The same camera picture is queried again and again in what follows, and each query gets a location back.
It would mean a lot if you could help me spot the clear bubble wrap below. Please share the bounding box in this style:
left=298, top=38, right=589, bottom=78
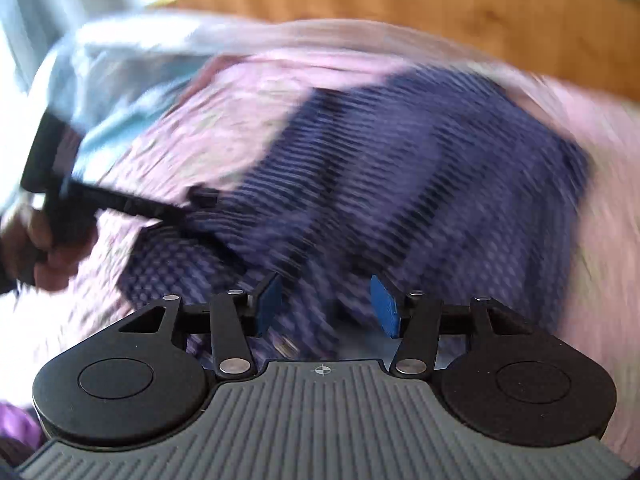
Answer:
left=30, top=10, right=251, bottom=161

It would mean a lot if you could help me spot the pink bear print quilt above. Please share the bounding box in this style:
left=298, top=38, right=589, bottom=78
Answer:
left=0, top=20, right=640, bottom=461

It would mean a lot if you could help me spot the blue checked shirt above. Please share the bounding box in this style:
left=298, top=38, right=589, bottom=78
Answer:
left=120, top=67, right=593, bottom=363

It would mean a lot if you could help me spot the purple cloth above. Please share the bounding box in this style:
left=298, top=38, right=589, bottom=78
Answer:
left=0, top=402, right=43, bottom=453

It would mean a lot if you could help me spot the person's left hand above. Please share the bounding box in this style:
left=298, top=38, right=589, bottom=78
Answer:
left=0, top=195, right=98, bottom=292

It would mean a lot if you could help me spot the person's left forearm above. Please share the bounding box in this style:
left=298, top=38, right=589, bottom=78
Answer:
left=0, top=255, right=23, bottom=296

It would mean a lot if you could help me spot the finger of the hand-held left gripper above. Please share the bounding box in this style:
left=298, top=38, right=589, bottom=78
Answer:
left=75, top=180, right=223, bottom=226

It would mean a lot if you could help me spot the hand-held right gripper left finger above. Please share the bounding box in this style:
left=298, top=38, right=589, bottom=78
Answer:
left=119, top=272, right=283, bottom=380

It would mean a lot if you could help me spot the wooden headboard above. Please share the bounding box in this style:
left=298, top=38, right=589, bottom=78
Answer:
left=150, top=0, right=640, bottom=106

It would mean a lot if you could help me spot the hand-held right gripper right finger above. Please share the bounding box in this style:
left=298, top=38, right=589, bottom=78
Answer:
left=369, top=275, right=533, bottom=380

